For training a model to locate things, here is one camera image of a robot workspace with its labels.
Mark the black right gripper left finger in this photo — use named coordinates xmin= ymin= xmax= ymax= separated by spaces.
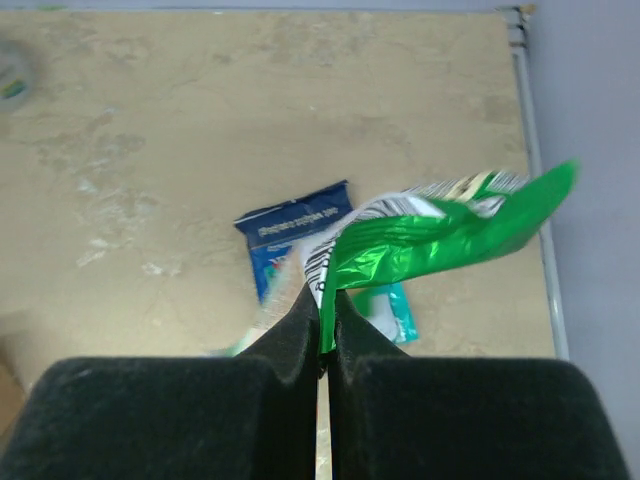
xmin=1 ymin=289 xmax=319 ymax=479

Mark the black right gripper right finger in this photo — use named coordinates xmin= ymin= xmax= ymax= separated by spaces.
xmin=328 ymin=293 xmax=629 ymax=479

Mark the teal snack packet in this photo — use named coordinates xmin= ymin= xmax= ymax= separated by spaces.
xmin=350 ymin=283 xmax=419 ymax=345

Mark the blue chips bag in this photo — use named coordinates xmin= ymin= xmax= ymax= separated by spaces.
xmin=234 ymin=180 xmax=353 ymax=302

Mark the green snack packet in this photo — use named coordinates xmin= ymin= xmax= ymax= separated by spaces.
xmin=300 ymin=160 xmax=580 ymax=354

